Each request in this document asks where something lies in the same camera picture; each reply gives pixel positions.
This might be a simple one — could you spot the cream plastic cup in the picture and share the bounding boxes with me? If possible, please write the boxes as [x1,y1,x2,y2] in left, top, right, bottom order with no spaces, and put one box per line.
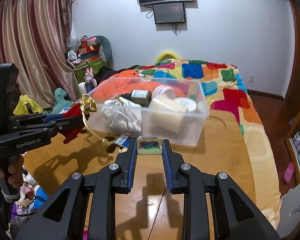
[148,96,188,133]

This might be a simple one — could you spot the pink satin curtain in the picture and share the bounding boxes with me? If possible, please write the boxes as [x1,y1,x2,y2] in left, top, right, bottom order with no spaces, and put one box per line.
[0,0,80,108]

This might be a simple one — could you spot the small green tin box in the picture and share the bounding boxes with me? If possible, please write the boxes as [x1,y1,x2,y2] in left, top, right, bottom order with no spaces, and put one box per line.
[136,137,163,155]

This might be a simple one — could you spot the yellow cloth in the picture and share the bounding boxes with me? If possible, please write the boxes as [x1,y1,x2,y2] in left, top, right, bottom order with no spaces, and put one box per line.
[13,94,43,115]

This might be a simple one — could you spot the white round lid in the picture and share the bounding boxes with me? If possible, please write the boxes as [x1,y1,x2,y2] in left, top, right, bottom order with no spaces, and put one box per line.
[173,98,197,113]

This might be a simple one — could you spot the dark purple garment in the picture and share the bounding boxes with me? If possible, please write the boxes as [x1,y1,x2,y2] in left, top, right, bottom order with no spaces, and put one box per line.
[94,65,139,84]

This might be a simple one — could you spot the red velvet pouch gold drawstring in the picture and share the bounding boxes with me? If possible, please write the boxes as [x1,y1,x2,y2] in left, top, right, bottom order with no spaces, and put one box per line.
[61,94,108,144]

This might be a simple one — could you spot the clear plastic storage bin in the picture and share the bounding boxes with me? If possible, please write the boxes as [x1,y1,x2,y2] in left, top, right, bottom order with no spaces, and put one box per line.
[88,77,209,146]

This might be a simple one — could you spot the white cloth pouch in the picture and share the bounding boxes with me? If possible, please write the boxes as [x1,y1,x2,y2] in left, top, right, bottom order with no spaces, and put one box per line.
[100,96,142,133]

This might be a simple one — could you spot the pink round jar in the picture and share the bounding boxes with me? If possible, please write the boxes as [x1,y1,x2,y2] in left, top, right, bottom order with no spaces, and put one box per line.
[152,85,176,100]

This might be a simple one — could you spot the teal dinosaur plush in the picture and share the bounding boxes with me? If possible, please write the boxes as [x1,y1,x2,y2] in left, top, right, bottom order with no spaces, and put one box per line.
[50,88,74,115]

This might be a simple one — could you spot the yellow curved pillow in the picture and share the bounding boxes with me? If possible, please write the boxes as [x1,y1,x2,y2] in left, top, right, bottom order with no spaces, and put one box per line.
[155,50,180,63]

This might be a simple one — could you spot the small wall monitor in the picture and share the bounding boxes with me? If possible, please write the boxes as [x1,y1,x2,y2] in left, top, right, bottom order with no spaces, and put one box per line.
[153,2,186,24]

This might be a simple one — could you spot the grey plush cushion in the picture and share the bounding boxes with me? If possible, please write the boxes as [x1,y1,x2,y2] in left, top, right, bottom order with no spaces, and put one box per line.
[95,35,113,63]

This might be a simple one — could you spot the pink rabbit toy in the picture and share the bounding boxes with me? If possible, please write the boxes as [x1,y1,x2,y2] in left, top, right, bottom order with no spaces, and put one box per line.
[84,68,97,87]

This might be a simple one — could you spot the orange puffer jacket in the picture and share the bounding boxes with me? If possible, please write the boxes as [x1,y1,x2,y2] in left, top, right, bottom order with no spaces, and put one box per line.
[90,70,189,100]

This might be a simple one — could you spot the colourful patchwork quilt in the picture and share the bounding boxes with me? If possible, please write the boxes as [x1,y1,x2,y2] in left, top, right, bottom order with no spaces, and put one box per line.
[135,59,281,228]

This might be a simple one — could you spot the pink croc shoe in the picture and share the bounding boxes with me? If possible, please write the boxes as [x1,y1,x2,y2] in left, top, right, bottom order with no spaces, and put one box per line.
[283,161,294,184]

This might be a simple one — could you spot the brown wooden door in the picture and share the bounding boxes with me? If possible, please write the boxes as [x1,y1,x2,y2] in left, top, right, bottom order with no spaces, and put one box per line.
[285,0,300,112]

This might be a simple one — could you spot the blue card packet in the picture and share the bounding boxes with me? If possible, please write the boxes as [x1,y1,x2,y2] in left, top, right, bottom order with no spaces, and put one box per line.
[115,135,130,148]

